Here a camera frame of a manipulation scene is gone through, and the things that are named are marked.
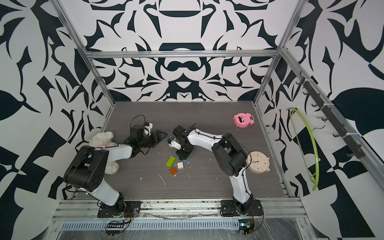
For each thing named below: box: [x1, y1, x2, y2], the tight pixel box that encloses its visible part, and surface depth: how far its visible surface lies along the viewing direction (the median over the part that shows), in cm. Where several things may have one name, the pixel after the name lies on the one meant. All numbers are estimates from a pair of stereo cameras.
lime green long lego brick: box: [165, 155, 176, 168], surface depth 91 cm
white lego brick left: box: [177, 161, 184, 170], surface depth 89 cm
